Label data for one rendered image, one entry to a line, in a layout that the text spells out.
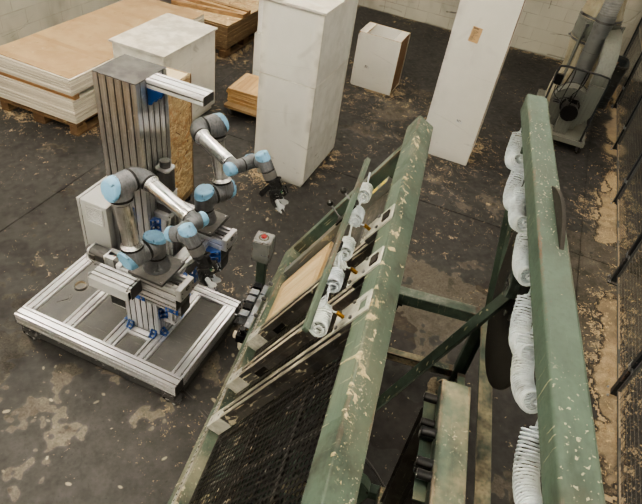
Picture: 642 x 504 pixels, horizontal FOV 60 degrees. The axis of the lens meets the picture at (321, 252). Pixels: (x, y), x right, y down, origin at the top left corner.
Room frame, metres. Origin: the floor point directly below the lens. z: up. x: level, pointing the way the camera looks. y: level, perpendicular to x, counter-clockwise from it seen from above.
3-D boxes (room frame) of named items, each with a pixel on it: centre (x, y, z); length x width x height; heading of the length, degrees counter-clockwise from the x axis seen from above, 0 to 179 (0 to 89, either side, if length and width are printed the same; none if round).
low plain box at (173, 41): (5.63, 1.97, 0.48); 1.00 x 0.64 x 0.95; 164
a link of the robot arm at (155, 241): (2.19, 0.89, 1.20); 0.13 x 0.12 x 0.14; 150
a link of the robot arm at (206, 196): (2.68, 0.75, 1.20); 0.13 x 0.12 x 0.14; 138
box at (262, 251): (2.72, 0.38, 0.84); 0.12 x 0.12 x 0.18; 82
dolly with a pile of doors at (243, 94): (6.11, 1.10, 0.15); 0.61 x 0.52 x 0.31; 164
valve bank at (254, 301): (2.28, 0.37, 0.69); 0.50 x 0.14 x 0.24; 172
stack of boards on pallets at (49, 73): (6.20, 2.84, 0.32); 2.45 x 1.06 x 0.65; 164
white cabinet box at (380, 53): (7.46, -0.34, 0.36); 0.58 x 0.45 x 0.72; 74
